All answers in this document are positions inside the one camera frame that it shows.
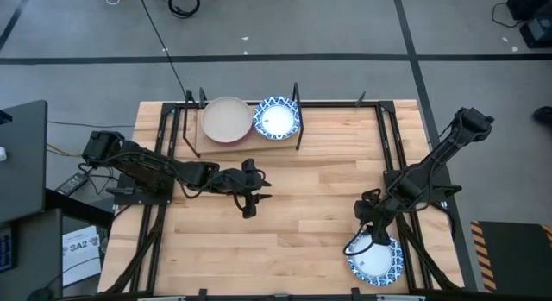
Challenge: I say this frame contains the black mat with hazard stripes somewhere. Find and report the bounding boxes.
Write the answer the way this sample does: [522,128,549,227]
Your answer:
[469,220,552,293]

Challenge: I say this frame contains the black equipment box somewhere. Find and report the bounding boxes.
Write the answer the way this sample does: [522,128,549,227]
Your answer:
[519,16,552,50]
[506,0,552,22]

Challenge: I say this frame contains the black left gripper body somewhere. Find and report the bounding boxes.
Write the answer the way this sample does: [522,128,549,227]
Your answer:
[214,166,256,204]

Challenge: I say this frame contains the yellow cable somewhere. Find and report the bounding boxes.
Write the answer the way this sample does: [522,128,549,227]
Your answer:
[46,141,87,160]

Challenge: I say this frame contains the pink plastic plate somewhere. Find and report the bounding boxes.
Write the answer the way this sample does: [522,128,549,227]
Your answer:
[206,135,253,146]

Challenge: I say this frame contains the coiled black cable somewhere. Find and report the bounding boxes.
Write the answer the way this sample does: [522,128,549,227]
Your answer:
[166,0,202,19]

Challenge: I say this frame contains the white printed paper sheet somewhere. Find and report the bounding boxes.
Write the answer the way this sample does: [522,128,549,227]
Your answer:
[62,225,104,288]

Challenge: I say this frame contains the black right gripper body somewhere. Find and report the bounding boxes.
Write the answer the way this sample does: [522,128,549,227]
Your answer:
[353,188,390,234]

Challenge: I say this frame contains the blue patterned paper bowl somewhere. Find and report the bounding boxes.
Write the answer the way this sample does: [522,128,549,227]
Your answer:
[345,227,405,287]
[252,95,301,141]

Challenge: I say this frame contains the black panel with blue buttons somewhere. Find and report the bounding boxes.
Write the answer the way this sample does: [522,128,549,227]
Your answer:
[0,223,18,273]

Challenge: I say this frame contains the grey cabinet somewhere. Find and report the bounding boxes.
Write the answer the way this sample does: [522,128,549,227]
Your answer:
[0,208,64,301]

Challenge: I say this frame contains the black wire dish rack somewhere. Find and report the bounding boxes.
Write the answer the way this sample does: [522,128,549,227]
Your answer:
[179,81,305,159]

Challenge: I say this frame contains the long black cable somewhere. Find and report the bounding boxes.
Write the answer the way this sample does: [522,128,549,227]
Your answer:
[136,0,193,99]

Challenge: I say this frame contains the black power adapter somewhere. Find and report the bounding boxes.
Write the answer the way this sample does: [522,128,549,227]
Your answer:
[54,172,91,197]

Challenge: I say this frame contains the person's shoe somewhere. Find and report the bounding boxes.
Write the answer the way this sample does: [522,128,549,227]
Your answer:
[532,105,552,125]

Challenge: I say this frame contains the beige plastic plate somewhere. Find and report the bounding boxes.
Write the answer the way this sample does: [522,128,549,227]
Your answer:
[199,96,254,144]

